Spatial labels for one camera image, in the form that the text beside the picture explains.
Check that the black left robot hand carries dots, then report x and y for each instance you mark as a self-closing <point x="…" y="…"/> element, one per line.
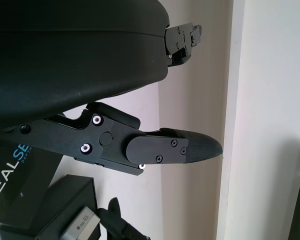
<point x="65" y="62"/>

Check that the black RealSense box lid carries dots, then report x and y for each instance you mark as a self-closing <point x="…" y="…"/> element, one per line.
<point x="32" y="185"/>

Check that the small silver depth camera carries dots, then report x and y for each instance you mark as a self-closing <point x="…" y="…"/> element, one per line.
<point x="82" y="220"/>

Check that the black camera box base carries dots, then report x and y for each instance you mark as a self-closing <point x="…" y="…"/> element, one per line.
<point x="65" y="197"/>

